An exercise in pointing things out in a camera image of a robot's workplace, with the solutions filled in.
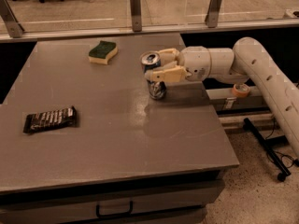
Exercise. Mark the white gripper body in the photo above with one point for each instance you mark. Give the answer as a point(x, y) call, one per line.
point(195, 62)

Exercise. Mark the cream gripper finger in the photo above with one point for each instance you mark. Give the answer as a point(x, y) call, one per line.
point(168, 55)
point(173, 74)

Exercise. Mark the crushed redbull can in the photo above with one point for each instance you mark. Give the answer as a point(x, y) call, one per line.
point(151, 63)

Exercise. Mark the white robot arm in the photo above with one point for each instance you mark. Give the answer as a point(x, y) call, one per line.
point(246, 60)

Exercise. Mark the orange tape roll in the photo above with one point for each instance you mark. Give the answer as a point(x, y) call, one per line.
point(240, 90)

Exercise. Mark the green yellow sponge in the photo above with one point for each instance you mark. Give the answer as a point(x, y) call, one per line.
point(103, 52)

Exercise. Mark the black stand leg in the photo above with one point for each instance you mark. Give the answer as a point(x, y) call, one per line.
point(267, 144)

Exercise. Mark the black snack bar wrapper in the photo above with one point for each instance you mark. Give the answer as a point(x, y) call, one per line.
point(50, 120)

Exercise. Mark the grey table drawer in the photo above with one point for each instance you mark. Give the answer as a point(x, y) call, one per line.
point(171, 204)

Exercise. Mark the right metal glass bracket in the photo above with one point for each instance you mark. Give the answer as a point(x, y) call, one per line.
point(213, 12)

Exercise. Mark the metal glass bracket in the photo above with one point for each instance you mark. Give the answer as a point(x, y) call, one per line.
point(136, 17)
point(213, 12)
point(14, 28)

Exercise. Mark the grey metal rail box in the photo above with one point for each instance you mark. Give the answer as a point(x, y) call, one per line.
point(224, 101)

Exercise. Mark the middle metal glass bracket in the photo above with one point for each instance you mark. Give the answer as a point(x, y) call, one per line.
point(136, 17)

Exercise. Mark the black drawer handle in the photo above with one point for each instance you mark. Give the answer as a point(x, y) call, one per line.
point(110, 210)

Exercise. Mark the left metal glass bracket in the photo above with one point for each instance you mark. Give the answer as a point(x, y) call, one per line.
point(14, 28)

